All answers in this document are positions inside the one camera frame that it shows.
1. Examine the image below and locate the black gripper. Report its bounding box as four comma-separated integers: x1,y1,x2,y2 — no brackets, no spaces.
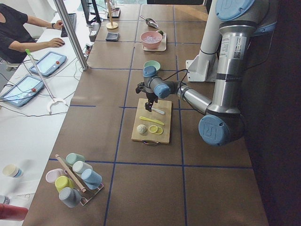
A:
145,92,158,111

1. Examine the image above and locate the white plastic spoon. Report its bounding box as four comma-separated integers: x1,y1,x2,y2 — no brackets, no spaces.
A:
145,105,166,115

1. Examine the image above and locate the metal ice scoop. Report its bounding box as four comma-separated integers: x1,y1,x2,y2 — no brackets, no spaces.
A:
139,15,158,29

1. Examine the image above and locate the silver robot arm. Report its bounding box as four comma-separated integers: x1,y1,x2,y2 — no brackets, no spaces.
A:
136,0,279,146

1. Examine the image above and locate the mint green bowl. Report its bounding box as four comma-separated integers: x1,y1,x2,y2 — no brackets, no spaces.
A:
144,60,161,71

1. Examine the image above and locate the pink bowl of ice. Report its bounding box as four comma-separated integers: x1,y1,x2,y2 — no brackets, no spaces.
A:
140,31,163,49

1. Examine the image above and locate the yellow plastic knife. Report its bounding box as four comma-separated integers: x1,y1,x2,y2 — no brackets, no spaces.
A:
139,116,165,125

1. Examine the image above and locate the bamboo cutting board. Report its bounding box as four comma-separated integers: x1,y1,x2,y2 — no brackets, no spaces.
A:
131,98,172,144

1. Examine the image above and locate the lemon slice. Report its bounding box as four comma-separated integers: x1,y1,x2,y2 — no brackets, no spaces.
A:
155,127,164,135
149,125,158,133

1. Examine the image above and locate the beige serving tray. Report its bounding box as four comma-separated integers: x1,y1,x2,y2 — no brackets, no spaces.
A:
142,32,166,51

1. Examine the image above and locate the folded grey cloth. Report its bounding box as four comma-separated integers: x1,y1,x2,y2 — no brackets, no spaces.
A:
105,32,120,42

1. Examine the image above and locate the wooden mug tree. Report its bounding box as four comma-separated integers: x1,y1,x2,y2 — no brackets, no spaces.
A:
106,0,119,30

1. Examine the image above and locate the black glass tray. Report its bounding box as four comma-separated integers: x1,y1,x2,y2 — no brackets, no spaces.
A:
111,8,121,19

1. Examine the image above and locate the reacher grabber stick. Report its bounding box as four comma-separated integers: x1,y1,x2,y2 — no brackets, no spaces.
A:
25,49,68,115

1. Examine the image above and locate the far teach pendant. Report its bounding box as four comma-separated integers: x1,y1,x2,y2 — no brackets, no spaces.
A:
36,51,67,77

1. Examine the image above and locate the teach pendant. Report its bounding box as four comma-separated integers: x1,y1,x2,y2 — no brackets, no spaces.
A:
0,74,44,107
36,51,67,77

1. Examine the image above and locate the cup rack with cups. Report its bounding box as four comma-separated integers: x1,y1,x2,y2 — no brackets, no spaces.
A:
45,153,104,208

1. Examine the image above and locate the black keyboard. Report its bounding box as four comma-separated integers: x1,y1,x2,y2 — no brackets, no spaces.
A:
60,13,77,38

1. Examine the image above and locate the near teach pendant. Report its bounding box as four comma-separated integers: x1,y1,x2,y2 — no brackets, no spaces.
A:
0,74,44,107

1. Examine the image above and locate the person at desk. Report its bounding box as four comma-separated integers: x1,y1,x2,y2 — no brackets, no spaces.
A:
0,3,65,64

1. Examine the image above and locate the paper cup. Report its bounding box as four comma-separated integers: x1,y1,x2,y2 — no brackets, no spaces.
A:
2,164,23,178

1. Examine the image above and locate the red bottle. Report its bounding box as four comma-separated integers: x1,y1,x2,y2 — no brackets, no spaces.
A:
0,203,28,221

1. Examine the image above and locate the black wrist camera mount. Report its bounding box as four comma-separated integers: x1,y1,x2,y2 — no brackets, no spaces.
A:
135,82,146,94

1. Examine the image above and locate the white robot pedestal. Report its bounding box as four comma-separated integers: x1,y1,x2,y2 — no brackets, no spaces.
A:
186,0,222,82

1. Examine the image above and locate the aluminium frame post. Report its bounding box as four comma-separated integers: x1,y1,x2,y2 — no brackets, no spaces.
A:
54,0,88,71

